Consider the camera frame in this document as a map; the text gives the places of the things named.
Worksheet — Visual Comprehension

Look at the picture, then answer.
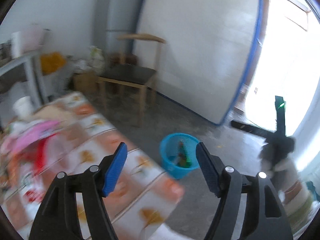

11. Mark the green red snack bag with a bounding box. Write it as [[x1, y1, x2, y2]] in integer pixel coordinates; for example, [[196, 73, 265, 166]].
[[176, 141, 192, 168]]

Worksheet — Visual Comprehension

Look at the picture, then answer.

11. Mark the blue plastic trash basket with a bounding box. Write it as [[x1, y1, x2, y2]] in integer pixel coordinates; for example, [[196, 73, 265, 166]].
[[159, 133, 200, 180]]

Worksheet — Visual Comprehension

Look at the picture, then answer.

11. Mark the red snack wrapper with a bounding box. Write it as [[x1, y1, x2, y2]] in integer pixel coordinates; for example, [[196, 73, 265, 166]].
[[33, 133, 60, 175]]

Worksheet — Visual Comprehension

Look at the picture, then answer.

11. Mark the pink purple snack bag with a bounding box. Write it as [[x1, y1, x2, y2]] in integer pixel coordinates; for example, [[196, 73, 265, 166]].
[[1, 119, 60, 154]]

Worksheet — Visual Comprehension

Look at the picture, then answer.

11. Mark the right white gloved hand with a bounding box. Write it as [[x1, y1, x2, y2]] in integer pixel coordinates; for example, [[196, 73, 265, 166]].
[[259, 142, 290, 176]]

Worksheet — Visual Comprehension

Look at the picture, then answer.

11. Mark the patterned tablecloth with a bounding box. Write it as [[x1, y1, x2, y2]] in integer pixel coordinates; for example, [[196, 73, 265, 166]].
[[1, 92, 184, 239]]

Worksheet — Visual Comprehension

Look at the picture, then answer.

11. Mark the cardboard box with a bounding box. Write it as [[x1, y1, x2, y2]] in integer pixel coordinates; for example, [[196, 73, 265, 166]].
[[73, 72, 98, 94]]

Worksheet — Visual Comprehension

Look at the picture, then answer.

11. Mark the white paper cup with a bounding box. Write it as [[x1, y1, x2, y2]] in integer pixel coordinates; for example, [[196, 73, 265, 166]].
[[13, 96, 34, 120]]

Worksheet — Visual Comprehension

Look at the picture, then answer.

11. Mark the wooden chair black seat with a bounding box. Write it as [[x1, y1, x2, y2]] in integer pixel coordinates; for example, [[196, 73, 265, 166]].
[[98, 33, 166, 126]]

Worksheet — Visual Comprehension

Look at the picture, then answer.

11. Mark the yellow plastic bag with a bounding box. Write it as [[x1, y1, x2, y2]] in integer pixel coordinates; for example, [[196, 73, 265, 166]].
[[40, 51, 67, 75]]

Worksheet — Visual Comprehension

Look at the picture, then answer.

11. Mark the white blue-edged mattress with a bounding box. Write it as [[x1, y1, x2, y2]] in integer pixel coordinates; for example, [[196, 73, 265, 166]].
[[138, 0, 262, 125]]

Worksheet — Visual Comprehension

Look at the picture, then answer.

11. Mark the white side table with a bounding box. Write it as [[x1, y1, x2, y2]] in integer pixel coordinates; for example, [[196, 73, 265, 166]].
[[1, 50, 49, 108]]

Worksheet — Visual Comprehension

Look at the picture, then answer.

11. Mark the pink plastic bag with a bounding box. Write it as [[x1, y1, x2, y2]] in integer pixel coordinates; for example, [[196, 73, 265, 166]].
[[21, 24, 48, 53]]

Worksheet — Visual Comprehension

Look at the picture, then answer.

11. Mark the paper towel roll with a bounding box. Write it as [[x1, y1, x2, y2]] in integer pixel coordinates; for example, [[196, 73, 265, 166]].
[[11, 31, 23, 59]]

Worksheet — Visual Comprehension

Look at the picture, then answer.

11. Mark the grey refrigerator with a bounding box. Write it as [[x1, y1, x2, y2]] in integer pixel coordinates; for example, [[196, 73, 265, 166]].
[[92, 0, 144, 60]]

